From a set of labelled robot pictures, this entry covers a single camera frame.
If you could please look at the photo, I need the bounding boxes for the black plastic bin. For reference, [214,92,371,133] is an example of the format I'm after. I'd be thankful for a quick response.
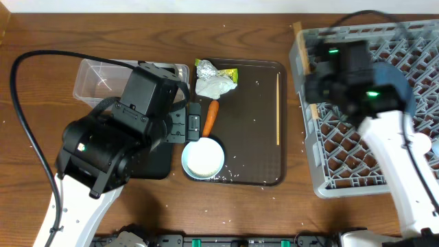
[131,143,173,180]

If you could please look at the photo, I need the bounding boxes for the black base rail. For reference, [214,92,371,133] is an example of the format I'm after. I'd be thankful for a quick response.
[91,233,344,247]

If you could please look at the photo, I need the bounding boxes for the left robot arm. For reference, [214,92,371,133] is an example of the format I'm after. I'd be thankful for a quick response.
[35,61,191,246]

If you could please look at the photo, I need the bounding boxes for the dark brown serving tray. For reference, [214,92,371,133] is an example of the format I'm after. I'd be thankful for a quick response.
[208,58,287,187]

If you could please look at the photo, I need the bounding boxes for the blue and white cup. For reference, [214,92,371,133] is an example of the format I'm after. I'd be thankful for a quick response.
[431,140,439,156]

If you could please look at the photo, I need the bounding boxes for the dark blue plate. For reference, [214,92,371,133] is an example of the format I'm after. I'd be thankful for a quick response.
[372,62,416,117]

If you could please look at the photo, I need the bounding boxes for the crumpled white napkin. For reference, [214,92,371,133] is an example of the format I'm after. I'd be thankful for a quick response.
[195,76,237,99]

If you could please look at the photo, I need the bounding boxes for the grey dishwasher rack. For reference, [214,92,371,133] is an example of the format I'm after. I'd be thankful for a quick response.
[289,19,438,198]

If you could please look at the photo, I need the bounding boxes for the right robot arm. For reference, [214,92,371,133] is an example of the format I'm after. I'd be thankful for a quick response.
[305,40,438,246]

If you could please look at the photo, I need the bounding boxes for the orange carrot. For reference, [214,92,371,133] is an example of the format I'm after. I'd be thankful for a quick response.
[202,100,220,137]

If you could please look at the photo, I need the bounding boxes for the clear plastic bin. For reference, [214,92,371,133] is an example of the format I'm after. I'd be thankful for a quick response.
[73,59,190,108]

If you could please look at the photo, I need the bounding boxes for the light blue rice bowl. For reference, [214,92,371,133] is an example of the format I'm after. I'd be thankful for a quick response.
[181,137,225,180]

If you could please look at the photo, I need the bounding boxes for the green foil snack wrapper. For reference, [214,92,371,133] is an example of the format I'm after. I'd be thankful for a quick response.
[195,58,239,84]

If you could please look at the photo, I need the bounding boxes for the pink and white cup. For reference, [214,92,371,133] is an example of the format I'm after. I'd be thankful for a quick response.
[412,132,431,154]

